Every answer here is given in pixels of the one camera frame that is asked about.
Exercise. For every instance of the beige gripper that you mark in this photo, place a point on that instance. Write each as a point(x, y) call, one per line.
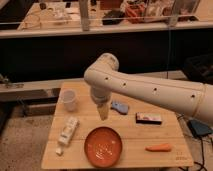
point(103, 110)

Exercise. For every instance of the white bottle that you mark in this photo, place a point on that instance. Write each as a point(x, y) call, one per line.
point(66, 135)

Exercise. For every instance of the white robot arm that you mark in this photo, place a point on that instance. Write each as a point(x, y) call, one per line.
point(190, 98)

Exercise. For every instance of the blue toy object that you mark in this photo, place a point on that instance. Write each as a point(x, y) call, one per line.
point(120, 107)

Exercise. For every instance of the clear plastic cup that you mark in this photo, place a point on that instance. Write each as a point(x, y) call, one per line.
point(68, 98)

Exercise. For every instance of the orange round plate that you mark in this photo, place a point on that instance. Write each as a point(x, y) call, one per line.
point(103, 147)

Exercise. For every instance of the black rectangular box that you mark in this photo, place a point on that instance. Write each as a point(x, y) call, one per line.
point(148, 118)

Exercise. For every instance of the orange carrot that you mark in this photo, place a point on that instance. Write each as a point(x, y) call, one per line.
point(159, 148)

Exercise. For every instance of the black bag on shelf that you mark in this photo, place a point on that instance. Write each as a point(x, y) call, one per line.
point(112, 17)

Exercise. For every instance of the black foot pedal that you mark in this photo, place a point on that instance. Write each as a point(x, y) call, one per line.
point(199, 129)

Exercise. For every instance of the red cluttered item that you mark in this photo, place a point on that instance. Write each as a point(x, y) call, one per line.
point(135, 13)

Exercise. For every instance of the grey metal post left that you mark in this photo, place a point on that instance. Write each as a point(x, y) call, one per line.
point(83, 7)

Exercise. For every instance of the grey metal post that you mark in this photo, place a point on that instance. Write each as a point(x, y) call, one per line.
point(173, 18)
point(83, 7)

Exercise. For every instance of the grey metal post right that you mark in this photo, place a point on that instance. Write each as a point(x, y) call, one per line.
point(173, 18)

